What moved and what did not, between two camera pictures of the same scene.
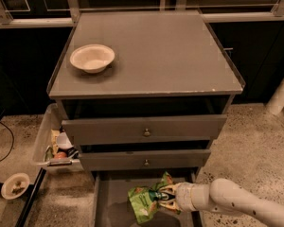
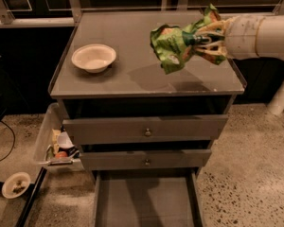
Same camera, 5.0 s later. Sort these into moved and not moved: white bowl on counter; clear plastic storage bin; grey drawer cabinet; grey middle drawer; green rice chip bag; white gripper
Moved: green rice chip bag; white gripper
Not moved: white bowl on counter; clear plastic storage bin; grey drawer cabinet; grey middle drawer
